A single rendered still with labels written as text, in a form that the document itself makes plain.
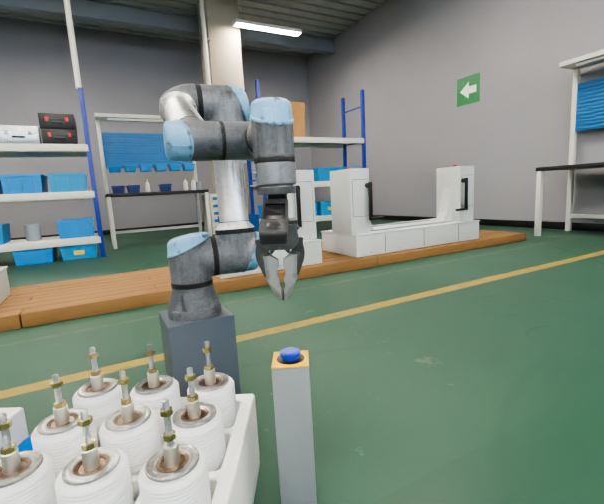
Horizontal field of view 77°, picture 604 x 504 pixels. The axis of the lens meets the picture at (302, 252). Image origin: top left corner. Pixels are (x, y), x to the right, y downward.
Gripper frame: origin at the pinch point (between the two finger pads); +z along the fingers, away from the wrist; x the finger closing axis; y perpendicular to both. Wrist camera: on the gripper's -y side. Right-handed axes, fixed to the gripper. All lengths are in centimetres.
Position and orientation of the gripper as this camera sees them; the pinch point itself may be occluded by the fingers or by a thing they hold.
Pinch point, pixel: (282, 294)
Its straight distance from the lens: 71.8
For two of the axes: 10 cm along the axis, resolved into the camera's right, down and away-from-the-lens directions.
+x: -10.0, 0.6, -0.1
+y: -0.2, -1.6, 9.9
